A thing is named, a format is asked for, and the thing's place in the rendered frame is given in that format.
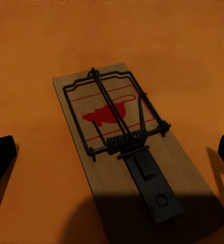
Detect mousetrap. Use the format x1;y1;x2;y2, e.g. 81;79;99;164
52;63;224;244

